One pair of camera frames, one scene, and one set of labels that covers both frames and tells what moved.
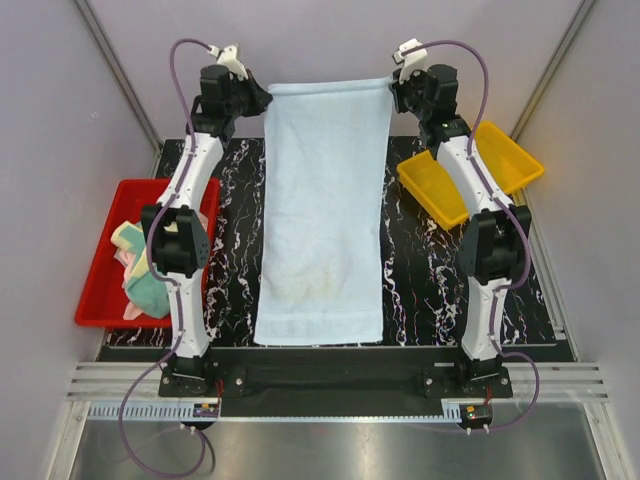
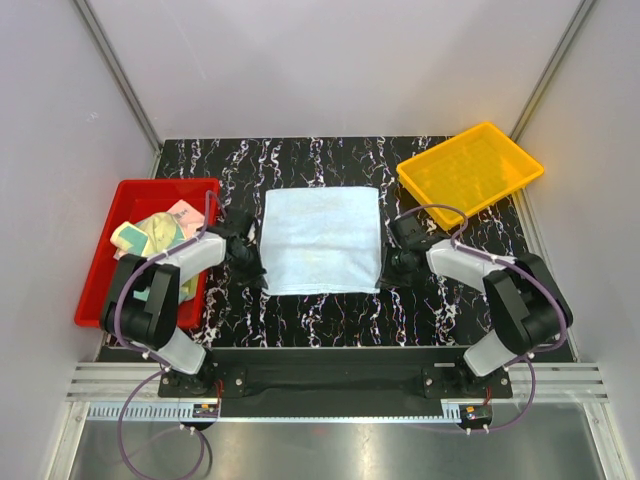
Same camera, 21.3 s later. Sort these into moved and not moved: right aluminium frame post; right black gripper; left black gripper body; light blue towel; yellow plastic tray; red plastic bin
Moved: light blue towel; left black gripper body; right black gripper
Not moved: right aluminium frame post; red plastic bin; yellow plastic tray
